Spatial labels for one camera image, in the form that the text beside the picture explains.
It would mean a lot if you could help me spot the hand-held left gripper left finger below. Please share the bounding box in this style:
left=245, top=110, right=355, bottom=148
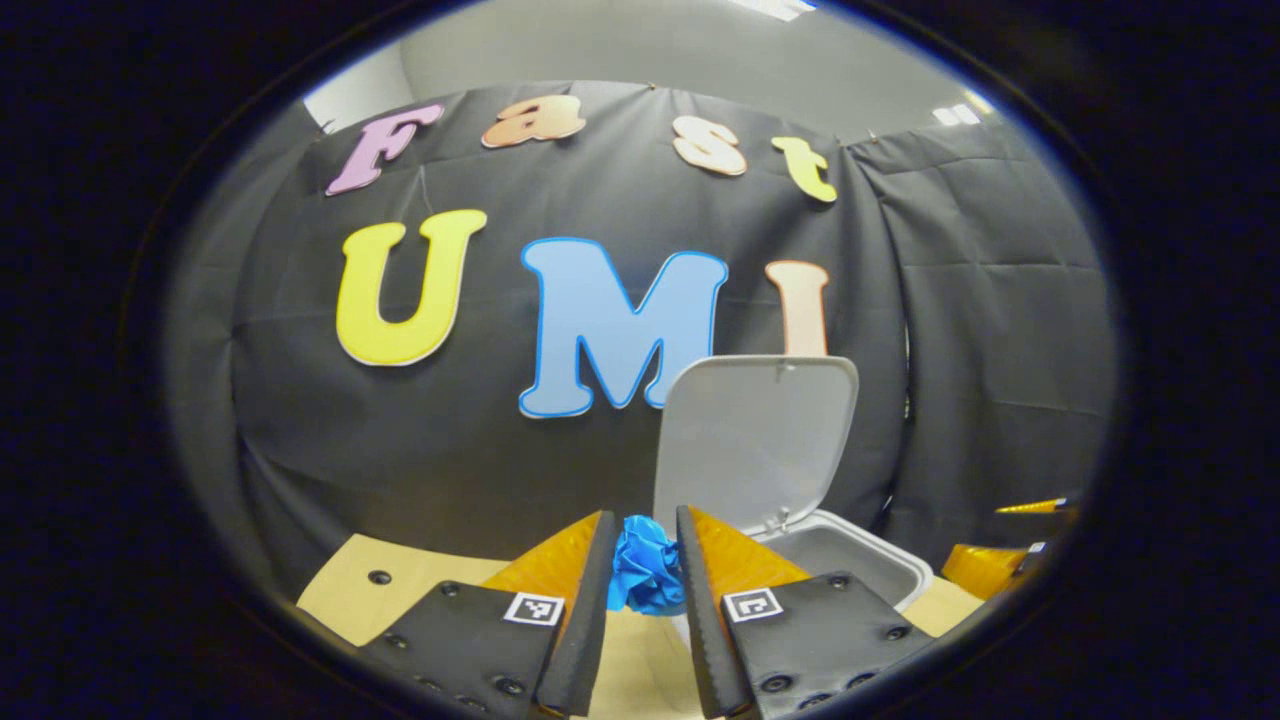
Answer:
left=358, top=510, right=621, bottom=719

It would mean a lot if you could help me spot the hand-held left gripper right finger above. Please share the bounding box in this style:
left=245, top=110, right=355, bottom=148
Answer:
left=675, top=504, right=936, bottom=720

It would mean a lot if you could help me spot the blue paper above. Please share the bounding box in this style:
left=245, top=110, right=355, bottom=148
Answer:
left=607, top=514, right=689, bottom=616

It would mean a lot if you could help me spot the white desktop garbage bin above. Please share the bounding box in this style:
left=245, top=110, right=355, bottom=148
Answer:
left=652, top=354, right=936, bottom=616

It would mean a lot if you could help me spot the light wooden desktop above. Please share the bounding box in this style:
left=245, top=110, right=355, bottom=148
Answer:
left=295, top=533, right=986, bottom=720

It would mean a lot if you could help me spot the black backdrop cloth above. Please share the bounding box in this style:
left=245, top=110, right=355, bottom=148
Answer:
left=165, top=80, right=1119, bottom=601

